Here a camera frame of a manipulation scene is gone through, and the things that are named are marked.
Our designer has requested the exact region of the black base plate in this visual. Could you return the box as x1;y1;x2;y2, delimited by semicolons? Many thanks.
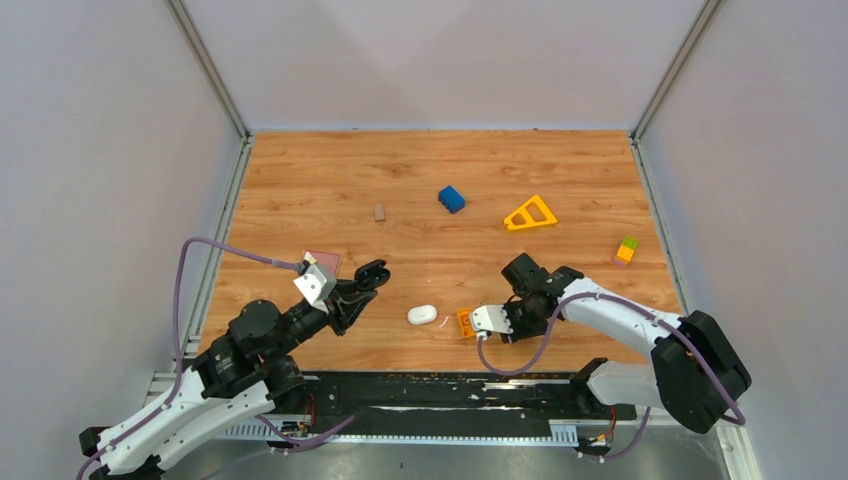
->
268;371;637;440

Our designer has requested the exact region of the green orange small block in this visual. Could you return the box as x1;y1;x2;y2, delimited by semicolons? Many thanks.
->
613;236;639;266

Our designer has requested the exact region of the white earbud charging case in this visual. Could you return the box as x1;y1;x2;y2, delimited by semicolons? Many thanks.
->
406;304;438;326

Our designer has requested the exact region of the orange toy brick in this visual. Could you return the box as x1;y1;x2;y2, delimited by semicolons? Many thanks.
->
456;308;476;339

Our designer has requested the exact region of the pink card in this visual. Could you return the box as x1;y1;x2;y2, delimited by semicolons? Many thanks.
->
303;250;342;276

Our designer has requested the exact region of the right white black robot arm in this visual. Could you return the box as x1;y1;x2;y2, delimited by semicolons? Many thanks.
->
472;253;752;434

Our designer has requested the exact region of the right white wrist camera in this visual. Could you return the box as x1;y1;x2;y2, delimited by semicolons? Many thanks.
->
469;305;514;339

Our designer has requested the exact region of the blue toy block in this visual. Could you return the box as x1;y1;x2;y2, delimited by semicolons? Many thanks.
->
437;185;466;214

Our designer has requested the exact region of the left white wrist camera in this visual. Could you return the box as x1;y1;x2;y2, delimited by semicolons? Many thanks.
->
293;260;337;313

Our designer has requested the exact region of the yellow triangular plastic part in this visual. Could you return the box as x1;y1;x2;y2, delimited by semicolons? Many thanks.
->
503;195;559;232

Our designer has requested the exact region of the black earbud charging case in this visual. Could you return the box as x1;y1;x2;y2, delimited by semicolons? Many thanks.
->
354;259;391;291

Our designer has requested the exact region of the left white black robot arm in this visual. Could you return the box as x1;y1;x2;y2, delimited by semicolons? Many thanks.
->
77;260;390;479

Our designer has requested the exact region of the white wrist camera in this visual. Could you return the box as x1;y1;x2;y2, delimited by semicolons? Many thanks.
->
293;260;337;313
469;305;514;339

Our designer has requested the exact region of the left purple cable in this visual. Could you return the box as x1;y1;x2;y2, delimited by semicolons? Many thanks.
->
76;237;306;480

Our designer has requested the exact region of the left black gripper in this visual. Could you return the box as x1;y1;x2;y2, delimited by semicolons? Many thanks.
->
267;277;380;362

